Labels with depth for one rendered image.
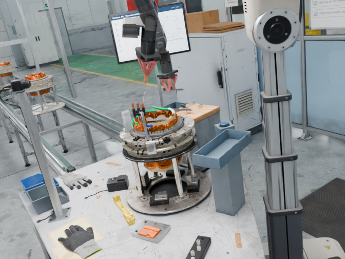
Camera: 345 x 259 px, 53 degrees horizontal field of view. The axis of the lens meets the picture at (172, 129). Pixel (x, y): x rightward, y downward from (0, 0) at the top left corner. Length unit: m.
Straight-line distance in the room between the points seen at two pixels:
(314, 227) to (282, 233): 0.96
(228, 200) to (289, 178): 0.32
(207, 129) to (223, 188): 0.43
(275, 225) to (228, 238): 0.41
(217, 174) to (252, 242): 0.27
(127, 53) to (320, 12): 1.82
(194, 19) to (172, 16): 1.68
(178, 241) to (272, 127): 0.58
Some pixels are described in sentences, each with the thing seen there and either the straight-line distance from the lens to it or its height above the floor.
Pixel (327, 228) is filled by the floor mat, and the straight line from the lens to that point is 2.63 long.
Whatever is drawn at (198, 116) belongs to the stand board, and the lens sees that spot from 1.64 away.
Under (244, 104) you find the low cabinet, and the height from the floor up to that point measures 0.42.
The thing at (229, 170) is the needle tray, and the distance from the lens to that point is 1.30.
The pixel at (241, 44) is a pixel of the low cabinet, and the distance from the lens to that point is 3.80.
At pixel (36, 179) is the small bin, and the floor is 0.83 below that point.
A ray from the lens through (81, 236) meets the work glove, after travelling 1.45.
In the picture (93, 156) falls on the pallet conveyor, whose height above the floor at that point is 0.30.
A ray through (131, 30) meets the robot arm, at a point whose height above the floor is 1.51.
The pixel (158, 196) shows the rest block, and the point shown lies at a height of 0.83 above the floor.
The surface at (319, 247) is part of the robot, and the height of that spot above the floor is 0.26.
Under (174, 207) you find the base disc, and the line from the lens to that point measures 1.46.
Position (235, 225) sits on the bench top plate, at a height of 0.78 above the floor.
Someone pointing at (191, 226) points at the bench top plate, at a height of 0.78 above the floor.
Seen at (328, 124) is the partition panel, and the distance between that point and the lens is 3.76.
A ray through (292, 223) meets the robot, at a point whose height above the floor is 0.60.
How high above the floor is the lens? 1.58
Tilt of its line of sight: 20 degrees down
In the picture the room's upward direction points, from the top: 10 degrees counter-clockwise
